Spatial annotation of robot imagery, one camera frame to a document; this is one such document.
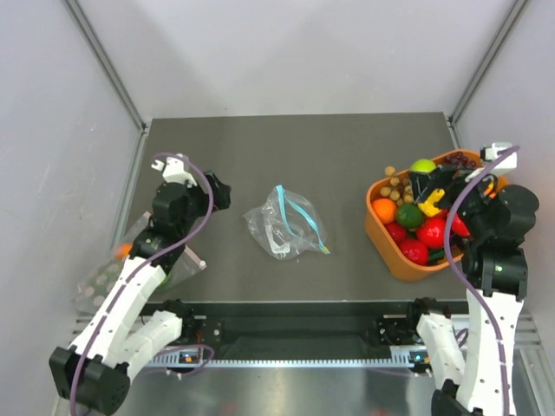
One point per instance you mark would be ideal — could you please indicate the fake brown longan bunch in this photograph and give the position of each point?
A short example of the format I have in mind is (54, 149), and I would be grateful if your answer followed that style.
(397, 189)

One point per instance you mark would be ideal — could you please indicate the fake orange left in bin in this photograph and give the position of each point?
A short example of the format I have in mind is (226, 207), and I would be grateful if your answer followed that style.
(384, 209)

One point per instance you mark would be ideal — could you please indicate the clear zip bag blue seal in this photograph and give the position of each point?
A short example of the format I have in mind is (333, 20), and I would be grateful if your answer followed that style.
(286, 225)

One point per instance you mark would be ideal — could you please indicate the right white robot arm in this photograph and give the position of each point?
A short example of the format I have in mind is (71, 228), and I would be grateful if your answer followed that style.
(479, 379)

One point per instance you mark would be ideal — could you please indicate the fake red apple bin front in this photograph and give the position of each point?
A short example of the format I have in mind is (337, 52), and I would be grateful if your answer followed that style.
(415, 251)

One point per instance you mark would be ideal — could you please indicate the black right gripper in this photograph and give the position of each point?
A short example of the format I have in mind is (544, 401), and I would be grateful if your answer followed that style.
(451, 178)

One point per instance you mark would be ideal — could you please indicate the fake big red apple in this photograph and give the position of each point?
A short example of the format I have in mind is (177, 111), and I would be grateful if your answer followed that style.
(432, 233)

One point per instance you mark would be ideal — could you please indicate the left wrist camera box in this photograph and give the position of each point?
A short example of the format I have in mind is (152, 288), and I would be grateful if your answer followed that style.
(174, 169)

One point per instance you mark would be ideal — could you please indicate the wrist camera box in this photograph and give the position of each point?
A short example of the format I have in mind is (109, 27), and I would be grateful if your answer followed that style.
(174, 169)
(497, 159)

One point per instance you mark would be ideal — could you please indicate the fake green pear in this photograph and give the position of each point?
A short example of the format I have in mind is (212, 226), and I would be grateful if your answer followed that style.
(423, 166)

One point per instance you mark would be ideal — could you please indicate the orange plastic fruit bin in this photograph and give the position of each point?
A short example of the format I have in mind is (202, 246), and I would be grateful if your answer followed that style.
(400, 267)

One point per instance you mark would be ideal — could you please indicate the fake orange in pink bag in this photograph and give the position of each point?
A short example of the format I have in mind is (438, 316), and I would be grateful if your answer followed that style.
(122, 251)

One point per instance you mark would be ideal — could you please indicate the fake green lime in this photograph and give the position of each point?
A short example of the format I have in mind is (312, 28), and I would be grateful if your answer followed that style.
(409, 216)

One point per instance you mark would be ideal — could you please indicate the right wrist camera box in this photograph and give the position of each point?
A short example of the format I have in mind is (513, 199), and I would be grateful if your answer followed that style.
(497, 159)

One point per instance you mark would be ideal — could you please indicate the fake red apple bin left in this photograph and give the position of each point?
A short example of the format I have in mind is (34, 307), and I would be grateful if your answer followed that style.
(397, 232)

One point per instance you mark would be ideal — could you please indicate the fake yellow lemon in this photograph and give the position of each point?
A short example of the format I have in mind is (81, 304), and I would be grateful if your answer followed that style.
(429, 207)

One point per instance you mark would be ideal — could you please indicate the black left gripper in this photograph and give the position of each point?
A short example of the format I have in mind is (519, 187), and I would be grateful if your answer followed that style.
(220, 191)

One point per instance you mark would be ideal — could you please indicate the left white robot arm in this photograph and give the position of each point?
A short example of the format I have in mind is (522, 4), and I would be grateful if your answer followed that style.
(99, 366)

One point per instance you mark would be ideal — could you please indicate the fake red apple bin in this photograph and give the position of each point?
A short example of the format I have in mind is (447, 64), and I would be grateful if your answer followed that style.
(415, 251)
(397, 232)

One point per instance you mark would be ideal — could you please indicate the clear zip bag pink seal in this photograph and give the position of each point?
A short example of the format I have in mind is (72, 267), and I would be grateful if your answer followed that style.
(94, 288)

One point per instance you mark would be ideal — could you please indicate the fake dark grapes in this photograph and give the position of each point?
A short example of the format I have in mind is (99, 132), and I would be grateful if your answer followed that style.
(460, 161)

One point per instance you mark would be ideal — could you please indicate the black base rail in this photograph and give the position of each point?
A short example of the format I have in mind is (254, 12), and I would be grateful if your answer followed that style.
(294, 331)

